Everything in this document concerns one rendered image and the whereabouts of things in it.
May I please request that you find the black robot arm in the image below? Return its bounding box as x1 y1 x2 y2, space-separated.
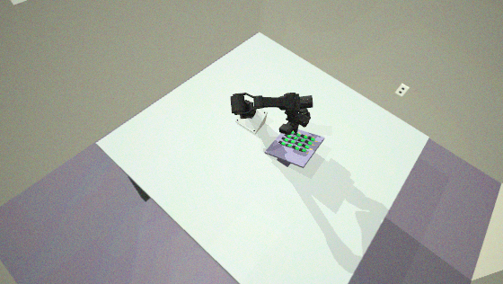
230 93 313 128

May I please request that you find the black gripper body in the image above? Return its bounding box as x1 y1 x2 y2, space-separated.
279 108 308 135

